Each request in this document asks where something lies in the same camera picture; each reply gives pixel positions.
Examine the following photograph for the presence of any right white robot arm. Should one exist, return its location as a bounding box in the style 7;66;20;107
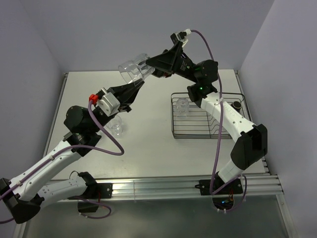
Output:
146;41;267;194

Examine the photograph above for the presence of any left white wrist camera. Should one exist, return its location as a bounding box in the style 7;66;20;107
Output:
89;91;120;117

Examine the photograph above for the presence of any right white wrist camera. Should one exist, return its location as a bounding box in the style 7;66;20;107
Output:
170;29;192;47

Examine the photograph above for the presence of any black wire dish rack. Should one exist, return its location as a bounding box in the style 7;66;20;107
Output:
171;92;251;139

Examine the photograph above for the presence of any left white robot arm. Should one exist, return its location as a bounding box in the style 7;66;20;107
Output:
0;79;145;224

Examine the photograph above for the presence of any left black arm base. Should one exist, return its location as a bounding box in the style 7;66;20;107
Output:
77;182;113;217

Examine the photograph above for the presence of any clear glass front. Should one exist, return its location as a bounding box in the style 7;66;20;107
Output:
118;54;155;84

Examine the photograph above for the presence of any brown ceramic mug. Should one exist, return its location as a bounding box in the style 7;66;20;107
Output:
231;101;242;113

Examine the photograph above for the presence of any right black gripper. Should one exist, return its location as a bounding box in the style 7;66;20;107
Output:
138;41;199;84

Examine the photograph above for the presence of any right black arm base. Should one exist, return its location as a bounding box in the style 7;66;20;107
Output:
194;172;247;214

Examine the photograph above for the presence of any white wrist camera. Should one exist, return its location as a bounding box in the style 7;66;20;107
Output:
170;29;192;47
89;91;120;117

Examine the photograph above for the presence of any tall clear glass back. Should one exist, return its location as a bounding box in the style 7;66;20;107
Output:
173;98;189;119

